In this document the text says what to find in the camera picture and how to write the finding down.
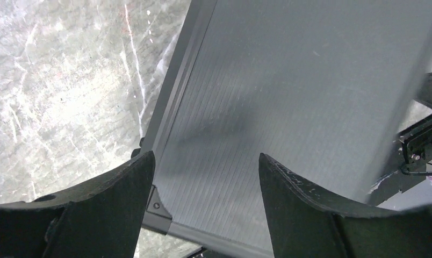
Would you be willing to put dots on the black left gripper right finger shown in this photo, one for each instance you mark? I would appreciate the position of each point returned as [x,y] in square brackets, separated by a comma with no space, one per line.
[307,220]

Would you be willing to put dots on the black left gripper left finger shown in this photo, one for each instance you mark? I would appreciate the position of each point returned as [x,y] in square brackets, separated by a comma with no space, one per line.
[100,217]

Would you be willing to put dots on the black poker set case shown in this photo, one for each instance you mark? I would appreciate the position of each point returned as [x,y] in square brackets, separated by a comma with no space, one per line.
[320,86]

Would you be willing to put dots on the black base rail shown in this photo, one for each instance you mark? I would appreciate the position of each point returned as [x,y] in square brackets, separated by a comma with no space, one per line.
[412,151]

